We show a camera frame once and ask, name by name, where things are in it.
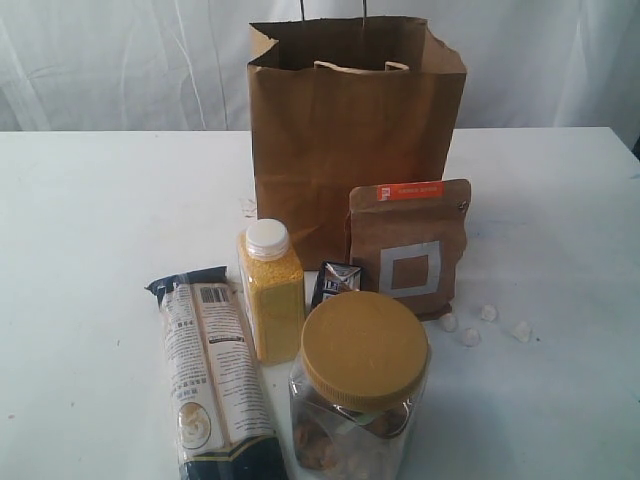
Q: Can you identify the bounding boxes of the noodle pack black ends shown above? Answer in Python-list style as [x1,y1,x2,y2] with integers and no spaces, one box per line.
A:
[146,266,287,479]

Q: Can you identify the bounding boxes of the brown pouch orange label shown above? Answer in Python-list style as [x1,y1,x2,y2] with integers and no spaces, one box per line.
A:
[345,179,472,320]

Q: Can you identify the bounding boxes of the small dark blue sachet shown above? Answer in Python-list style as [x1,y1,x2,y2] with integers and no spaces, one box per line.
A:
[311,261,363,309]

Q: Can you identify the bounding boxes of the white backdrop curtain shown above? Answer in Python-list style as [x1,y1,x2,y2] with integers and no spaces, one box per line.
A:
[1,1,639,143]

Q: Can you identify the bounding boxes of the brown paper bag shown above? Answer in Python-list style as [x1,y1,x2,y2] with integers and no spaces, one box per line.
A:
[247,15,467,270]

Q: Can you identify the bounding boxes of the yellow millet plastic bottle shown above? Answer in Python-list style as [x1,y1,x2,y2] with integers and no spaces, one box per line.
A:
[237,219,306,365]

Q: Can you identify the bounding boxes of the clear jar yellow lid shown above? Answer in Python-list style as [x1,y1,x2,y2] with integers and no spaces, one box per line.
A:
[288,291,431,479]

